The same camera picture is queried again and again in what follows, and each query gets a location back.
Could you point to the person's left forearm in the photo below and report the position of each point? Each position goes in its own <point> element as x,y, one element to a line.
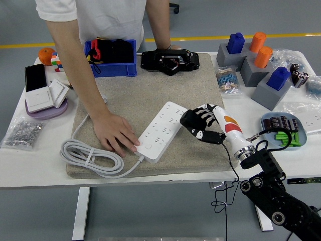
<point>159,27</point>

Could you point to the black electronic device housing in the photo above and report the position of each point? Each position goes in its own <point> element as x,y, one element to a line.
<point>150,61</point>

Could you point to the white table leg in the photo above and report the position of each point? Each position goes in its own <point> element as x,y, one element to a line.
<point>81,213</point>
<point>263,223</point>

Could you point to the row of black capacitors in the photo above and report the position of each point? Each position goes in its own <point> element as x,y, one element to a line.
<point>281,123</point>

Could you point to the silver bracket under table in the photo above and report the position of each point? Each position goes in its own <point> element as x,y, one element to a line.
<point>215,185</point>

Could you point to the person's right forearm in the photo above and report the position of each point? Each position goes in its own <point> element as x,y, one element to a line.
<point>82,88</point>

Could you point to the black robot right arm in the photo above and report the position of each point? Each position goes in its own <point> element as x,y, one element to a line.
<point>265,190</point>

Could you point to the black table control panel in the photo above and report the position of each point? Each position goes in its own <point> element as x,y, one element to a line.
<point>303,181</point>

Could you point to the bundle of black capacitors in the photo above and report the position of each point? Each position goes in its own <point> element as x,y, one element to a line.
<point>299,75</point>

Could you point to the purple tray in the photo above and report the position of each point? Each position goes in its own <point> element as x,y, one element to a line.
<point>50,114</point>

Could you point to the pile of green standoffs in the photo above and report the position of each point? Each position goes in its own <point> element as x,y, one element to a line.
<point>297,140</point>

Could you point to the black wristwatch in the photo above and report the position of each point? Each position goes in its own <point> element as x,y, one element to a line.
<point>164,47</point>

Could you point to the orange fruit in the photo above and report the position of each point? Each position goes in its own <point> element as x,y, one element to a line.
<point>45,56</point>

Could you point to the blue square peg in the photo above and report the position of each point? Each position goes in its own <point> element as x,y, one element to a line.
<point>235,44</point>
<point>278,79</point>

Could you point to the bag of blue resistors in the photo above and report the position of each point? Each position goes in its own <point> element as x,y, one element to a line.
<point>314,86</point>

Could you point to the orange cylinder peg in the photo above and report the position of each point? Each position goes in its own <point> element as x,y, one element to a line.
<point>257,41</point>
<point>263,57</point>

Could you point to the light blue tray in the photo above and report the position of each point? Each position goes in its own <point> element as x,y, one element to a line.
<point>302,140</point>

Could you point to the blue plastic bin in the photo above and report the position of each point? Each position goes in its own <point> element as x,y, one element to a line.
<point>118,70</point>

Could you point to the grey block stand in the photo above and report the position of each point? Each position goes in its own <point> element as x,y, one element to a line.
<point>253,75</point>
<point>265,96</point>
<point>225,59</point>

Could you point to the clear plastic bag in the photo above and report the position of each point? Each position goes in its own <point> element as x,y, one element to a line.
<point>286,57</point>

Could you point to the person's left hand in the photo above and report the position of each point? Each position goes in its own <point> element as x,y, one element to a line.
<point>175,47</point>

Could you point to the bag of mixed resistors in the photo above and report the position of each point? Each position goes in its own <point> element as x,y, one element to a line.
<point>228,81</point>

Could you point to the grey-brown mat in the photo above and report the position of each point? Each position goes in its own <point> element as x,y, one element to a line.
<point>150,88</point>

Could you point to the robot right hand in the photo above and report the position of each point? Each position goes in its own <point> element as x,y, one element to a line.
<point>230,130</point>

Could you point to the person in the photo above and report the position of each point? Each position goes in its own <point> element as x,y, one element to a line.
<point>107,20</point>

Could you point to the black folded cloth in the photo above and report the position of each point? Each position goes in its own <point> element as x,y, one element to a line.
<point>123,52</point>

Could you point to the bag of metal nuts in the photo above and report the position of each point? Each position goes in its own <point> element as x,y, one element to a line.
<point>22,131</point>

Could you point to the black smartphone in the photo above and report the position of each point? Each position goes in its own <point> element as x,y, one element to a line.
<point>35,77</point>

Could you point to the person's right hand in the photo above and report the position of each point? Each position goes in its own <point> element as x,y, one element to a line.
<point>113,133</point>

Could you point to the white wall socket panel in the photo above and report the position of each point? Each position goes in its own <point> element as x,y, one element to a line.
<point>312,123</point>

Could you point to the large white wall switch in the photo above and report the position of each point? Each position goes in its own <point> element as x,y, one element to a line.
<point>38,99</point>

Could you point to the black office chair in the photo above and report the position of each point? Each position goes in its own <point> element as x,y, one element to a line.
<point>176,10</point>

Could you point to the clear bag holding socket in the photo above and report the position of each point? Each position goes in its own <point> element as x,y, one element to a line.
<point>291,108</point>

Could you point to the small white wall switch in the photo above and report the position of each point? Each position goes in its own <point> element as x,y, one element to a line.
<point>59,91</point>

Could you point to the multicolour puzzle cube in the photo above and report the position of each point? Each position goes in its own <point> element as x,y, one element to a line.
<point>56,62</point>

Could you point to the black cloth with red trim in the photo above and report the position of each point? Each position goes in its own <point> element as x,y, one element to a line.
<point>96,51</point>

